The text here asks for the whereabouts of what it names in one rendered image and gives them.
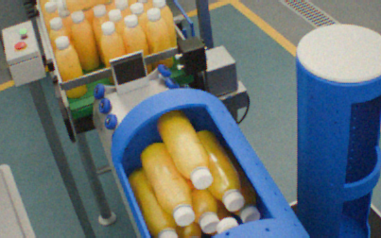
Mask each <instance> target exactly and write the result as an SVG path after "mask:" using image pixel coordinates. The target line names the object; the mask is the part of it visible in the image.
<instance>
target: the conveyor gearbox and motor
mask: <svg viewBox="0 0 381 238"><path fill-rule="evenodd" d="M206 56H207V58H208V60H206V61H207V67H208V69H207V70H206V71H203V72H202V75H203V81H204V86H205V92H206V93H210V94H212V95H214V96H215V97H216V98H217V99H219V100H220V102H221V103H223V104H224V106H225V107H226V108H227V110H228V112H229V113H230V114H231V116H232V117H233V119H234V121H235V122H236V124H237V125H239V124H240V123H241V121H243V120H244V119H245V117H246V115H247V113H248V110H249V106H250V98H249V96H248V93H247V90H246V89H245V87H244V86H243V84H242V83H241V81H239V82H237V67H236V64H237V61H236V60H234V59H233V57H232V56H231V55H230V53H229V52H228V51H227V48H225V47H224V46H223V45H222V46H220V47H217V48H213V49H209V50H207V51H206ZM244 107H247V108H246V111H245V114H244V116H243V117H241V120H240V121H238V110H239V109H241V108H244Z"/></svg>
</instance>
